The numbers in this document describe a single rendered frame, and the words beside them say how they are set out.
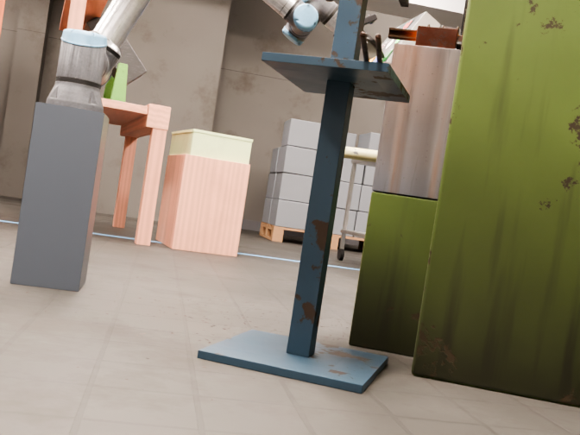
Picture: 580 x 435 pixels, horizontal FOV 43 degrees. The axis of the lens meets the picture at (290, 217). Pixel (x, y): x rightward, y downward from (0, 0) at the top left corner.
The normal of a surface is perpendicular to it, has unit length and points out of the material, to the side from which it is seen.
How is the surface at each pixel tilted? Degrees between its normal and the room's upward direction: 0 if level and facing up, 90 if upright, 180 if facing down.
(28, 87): 90
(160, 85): 90
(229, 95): 90
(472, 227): 90
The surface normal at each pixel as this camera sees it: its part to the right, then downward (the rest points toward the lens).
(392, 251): -0.21, -0.01
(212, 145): 0.38, 0.07
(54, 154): 0.17, 0.04
